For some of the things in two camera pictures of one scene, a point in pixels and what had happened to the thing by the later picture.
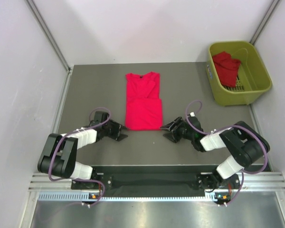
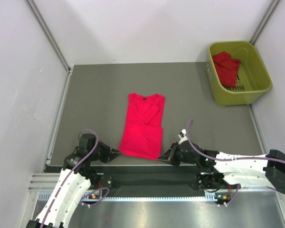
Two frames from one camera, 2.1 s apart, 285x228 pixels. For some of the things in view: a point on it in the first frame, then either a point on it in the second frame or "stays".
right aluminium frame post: [273, 6] stays
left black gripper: [118, 127] -> [109, 153]
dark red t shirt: [227, 68] stays
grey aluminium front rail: [253, 181] stays
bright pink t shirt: [143, 107] -> [142, 134]
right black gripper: [173, 136] -> [170, 156]
